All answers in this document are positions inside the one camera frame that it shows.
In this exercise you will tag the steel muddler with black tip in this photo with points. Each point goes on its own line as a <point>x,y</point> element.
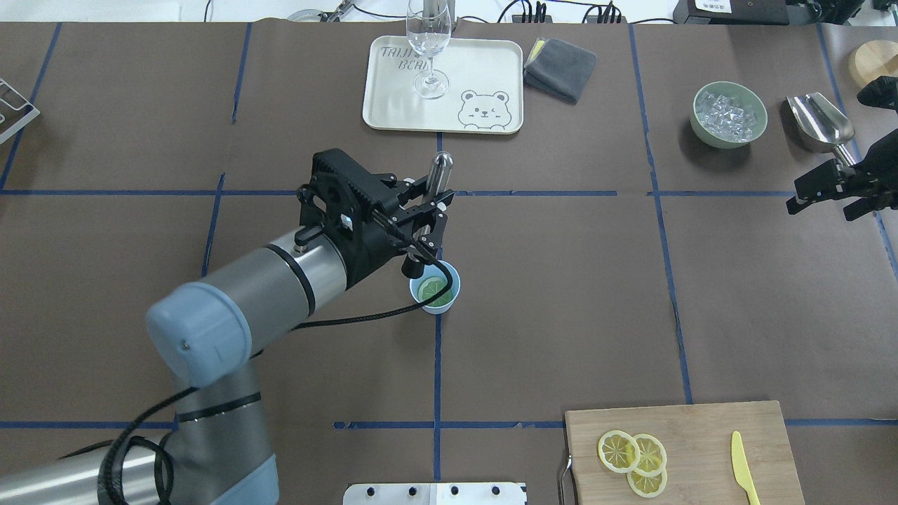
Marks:
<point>439,174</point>

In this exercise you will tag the steel ice scoop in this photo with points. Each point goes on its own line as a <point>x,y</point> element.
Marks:
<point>823,127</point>

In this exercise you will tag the yellow plastic knife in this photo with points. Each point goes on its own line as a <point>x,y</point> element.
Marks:
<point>741,469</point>

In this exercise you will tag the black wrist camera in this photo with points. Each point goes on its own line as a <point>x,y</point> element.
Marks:
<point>413,267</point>

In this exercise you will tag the light blue plastic cup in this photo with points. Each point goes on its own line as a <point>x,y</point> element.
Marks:
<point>435,271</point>

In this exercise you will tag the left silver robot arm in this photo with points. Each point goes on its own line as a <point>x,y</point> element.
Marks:
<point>208,443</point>

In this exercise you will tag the wooden cutting board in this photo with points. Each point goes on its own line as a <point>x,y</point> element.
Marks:
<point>697,440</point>

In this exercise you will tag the grey folded cloth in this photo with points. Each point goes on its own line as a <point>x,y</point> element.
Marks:
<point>559,69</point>

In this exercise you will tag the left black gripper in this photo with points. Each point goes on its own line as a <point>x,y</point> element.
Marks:
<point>365,258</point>

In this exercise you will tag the clear wine glass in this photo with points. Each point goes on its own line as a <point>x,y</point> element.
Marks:
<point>428,30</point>

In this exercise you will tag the wooden mug tree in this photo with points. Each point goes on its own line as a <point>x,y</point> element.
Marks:
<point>873,67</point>

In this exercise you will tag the green bowl of ice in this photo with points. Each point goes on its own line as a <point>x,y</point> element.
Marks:
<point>727,115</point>

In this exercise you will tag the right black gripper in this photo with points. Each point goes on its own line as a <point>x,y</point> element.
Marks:
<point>864,184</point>

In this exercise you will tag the lemon slice on board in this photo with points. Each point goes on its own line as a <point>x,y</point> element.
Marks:
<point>618,451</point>
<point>647,487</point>
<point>652,457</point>

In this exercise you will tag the cream bear tray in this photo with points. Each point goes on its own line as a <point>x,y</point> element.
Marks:
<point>481,79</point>

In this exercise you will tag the white cup rack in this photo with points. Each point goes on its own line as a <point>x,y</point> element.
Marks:
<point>16,112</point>

